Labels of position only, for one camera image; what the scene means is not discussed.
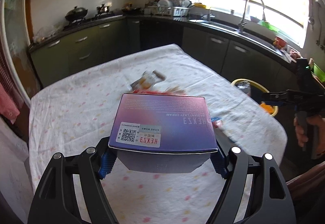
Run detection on clear plastic bottle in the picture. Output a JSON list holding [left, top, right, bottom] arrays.
[[235, 80, 251, 96]]

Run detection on small metal pot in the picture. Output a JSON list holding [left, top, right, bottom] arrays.
[[96, 3, 110, 15]]

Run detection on green kitchen cabinets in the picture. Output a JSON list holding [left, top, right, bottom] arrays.
[[28, 16, 298, 91]]

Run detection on silver snack wrapper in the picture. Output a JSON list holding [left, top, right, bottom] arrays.
[[131, 70, 166, 90]]

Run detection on chrome kitchen faucet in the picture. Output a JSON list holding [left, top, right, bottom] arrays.
[[238, 0, 266, 33]]

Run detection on blue bin with yellow rim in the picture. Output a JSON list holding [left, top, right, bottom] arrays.
[[231, 79, 278, 117]]

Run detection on purple HEXZA box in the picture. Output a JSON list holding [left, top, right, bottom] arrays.
[[108, 93, 218, 173]]

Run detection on red bowl on counter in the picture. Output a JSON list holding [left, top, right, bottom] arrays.
[[273, 36, 287, 50]]

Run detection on metal dish rack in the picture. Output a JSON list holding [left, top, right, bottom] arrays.
[[144, 0, 194, 17]]

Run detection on person's right hand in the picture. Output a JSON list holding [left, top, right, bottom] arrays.
[[294, 116, 324, 153]]

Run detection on red snack bag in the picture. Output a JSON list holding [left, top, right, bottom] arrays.
[[132, 87, 187, 96]]

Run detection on orange foam net sleeve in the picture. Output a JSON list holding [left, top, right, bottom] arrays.
[[260, 102, 274, 115]]

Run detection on white floral tablecloth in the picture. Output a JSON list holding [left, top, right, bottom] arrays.
[[29, 45, 287, 223]]

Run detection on black wok on stove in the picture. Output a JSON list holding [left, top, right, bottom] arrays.
[[65, 6, 88, 22]]

